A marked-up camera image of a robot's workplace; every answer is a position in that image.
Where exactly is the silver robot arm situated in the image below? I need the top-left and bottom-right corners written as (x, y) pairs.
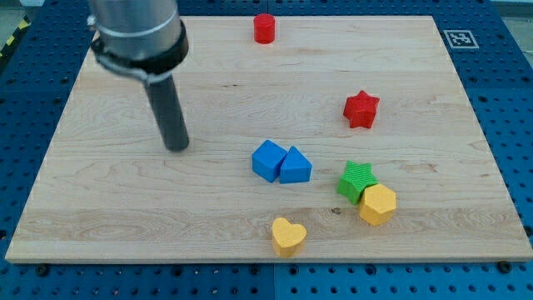
top-left (87, 0), bottom-right (188, 83)

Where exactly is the blue cube block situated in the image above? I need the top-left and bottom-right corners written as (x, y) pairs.
top-left (252, 140), bottom-right (288, 183)

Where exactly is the green star block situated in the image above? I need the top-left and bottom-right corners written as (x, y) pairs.
top-left (336, 161), bottom-right (379, 205)

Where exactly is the red star block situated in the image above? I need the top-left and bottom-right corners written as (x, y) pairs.
top-left (343, 90), bottom-right (380, 128)

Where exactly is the blue triangular prism block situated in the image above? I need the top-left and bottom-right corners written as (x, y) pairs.
top-left (280, 146), bottom-right (312, 184)

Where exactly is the wooden board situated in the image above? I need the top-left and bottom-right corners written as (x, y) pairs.
top-left (6, 16), bottom-right (532, 264)

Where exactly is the yellow heart block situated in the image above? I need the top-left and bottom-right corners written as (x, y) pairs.
top-left (271, 217), bottom-right (307, 258)

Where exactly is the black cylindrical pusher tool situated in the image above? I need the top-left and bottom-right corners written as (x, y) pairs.
top-left (145, 75), bottom-right (189, 153)

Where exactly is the yellow hexagon block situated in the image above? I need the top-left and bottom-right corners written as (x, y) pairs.
top-left (359, 183), bottom-right (396, 226)

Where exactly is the red cylinder block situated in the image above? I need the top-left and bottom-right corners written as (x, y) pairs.
top-left (253, 13), bottom-right (276, 44)

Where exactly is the white fiducial marker tag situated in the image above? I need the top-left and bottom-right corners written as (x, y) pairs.
top-left (443, 29), bottom-right (479, 49)

